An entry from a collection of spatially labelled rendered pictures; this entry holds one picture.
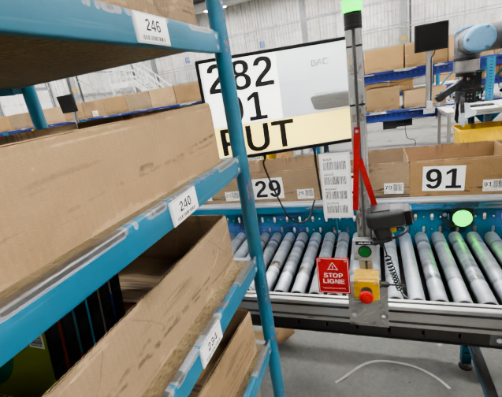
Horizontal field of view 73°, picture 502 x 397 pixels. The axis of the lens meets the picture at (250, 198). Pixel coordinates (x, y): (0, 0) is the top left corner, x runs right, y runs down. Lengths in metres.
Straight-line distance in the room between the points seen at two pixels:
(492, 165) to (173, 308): 1.44
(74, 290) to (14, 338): 0.05
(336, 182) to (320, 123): 0.19
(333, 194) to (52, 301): 0.84
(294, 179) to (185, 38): 1.25
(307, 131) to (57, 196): 0.84
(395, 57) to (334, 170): 5.17
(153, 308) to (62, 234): 0.16
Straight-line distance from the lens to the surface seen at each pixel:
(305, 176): 1.65
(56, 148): 0.34
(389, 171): 1.62
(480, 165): 1.67
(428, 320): 1.23
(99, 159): 0.37
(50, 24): 0.32
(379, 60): 6.09
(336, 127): 1.08
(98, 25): 0.36
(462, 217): 1.64
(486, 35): 1.51
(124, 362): 0.42
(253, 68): 1.05
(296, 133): 1.06
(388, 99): 5.85
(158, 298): 0.45
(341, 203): 1.03
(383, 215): 0.98
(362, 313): 1.21
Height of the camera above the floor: 1.45
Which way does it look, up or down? 18 degrees down
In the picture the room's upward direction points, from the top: 9 degrees counter-clockwise
